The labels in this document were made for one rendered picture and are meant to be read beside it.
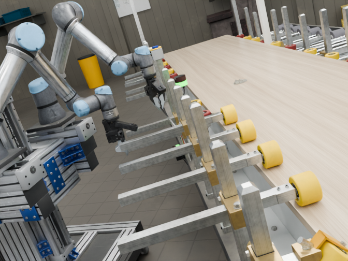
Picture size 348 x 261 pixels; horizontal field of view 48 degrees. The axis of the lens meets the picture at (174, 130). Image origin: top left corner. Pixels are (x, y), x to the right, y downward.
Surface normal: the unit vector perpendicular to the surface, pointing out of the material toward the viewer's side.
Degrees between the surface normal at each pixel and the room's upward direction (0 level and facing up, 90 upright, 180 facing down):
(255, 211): 90
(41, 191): 90
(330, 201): 0
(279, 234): 0
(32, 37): 85
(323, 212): 0
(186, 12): 90
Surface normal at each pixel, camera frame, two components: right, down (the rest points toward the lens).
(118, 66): -0.14, 0.36
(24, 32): 0.62, -0.01
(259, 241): 0.13, 0.29
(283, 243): -0.28, -0.91
